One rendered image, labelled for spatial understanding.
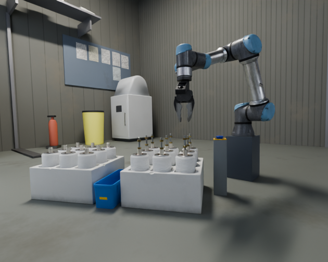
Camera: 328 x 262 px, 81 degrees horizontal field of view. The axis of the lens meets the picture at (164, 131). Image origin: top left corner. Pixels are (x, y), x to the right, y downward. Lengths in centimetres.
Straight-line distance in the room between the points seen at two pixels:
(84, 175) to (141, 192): 32
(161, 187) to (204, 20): 379
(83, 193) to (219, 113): 308
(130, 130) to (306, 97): 291
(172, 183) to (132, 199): 22
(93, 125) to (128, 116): 67
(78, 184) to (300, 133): 306
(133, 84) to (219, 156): 313
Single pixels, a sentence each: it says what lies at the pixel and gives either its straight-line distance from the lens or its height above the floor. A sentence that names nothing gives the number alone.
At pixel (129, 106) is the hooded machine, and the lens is 385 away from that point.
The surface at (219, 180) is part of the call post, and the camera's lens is 115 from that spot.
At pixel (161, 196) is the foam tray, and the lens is 96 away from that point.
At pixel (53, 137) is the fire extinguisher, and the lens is 359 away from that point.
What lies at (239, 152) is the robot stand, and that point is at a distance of 144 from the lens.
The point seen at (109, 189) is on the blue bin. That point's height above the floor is 10.
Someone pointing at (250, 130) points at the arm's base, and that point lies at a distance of 146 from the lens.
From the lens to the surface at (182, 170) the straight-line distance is 93.
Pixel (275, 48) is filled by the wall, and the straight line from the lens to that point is 367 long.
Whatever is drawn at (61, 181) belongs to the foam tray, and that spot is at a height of 11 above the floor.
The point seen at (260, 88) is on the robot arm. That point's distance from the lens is 135.
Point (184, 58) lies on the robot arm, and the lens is 96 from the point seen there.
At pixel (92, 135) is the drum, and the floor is 17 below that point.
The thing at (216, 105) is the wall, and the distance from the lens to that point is 383.
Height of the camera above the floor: 43
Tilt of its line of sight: 3 degrees down
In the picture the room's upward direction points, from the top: 1 degrees counter-clockwise
